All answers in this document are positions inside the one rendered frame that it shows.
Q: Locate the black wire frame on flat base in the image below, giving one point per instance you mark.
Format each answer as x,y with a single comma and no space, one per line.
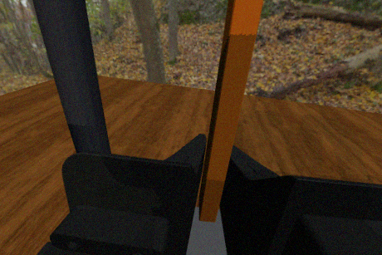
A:
67,37

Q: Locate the orange handle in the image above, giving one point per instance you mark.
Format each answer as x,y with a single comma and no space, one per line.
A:
242,21

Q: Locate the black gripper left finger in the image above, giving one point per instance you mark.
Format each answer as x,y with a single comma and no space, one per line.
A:
162,188

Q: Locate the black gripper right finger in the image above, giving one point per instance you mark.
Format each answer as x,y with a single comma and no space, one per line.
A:
259,208

